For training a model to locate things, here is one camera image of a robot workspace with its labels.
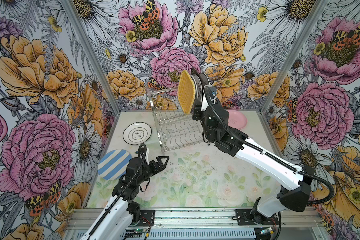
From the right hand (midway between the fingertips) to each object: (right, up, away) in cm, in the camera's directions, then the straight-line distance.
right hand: (199, 102), depth 66 cm
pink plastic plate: (+34, -6, +51) cm, 61 cm away
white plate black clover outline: (-40, -16, +43) cm, 61 cm away
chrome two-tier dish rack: (-13, -13, +39) cm, 43 cm away
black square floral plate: (+10, +22, +39) cm, 46 cm away
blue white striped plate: (-51, -34, +28) cm, 67 cm away
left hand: (-17, -31, +14) cm, 38 cm away
